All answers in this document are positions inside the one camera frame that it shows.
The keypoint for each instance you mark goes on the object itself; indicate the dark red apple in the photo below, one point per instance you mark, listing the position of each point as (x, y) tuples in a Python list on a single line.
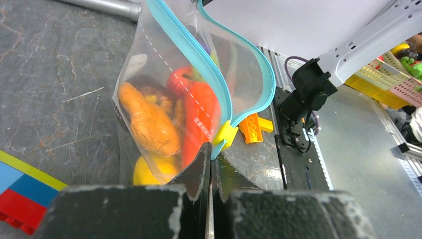
[(154, 92)]

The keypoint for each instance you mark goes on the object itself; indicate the red blue yellow block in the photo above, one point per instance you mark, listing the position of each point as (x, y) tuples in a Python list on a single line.
[(25, 193)]

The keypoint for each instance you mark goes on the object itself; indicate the pink perforated storage basket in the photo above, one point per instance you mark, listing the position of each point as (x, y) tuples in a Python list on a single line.
[(410, 90)]

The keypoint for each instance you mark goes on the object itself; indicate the orange translucent brick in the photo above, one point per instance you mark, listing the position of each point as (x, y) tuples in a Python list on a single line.
[(250, 129)]

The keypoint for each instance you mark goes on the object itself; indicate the yellow perforated storage basket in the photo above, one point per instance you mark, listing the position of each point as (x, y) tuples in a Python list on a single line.
[(378, 78)]

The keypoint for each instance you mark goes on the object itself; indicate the orange crinkled ginger root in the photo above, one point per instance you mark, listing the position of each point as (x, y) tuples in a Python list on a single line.
[(150, 125)]

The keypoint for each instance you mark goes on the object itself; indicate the yellow lemon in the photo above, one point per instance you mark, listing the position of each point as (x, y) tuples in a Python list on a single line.
[(156, 171)]

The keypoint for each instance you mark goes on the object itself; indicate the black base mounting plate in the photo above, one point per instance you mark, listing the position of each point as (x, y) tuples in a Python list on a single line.
[(299, 155)]

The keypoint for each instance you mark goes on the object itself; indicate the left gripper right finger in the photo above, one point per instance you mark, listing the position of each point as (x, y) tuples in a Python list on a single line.
[(242, 210)]

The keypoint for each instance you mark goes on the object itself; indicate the orange carrot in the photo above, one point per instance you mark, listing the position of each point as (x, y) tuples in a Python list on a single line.
[(202, 115)]

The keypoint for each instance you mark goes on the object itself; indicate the clear zip top bag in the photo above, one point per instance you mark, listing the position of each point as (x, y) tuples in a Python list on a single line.
[(176, 33)]

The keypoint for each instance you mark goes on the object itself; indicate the red strawberry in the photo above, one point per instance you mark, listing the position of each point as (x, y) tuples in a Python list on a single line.
[(179, 81)]

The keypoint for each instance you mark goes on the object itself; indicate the aluminium frame rail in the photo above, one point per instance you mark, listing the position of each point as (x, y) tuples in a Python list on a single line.
[(362, 149)]

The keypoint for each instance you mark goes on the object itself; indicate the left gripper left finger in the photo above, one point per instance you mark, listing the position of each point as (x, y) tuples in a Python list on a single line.
[(177, 210)]

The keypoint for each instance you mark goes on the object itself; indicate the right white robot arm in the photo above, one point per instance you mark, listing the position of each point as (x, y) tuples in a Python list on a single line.
[(320, 77)]

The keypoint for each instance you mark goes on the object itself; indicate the yellow small brick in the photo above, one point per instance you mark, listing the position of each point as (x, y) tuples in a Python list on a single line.
[(265, 125)]

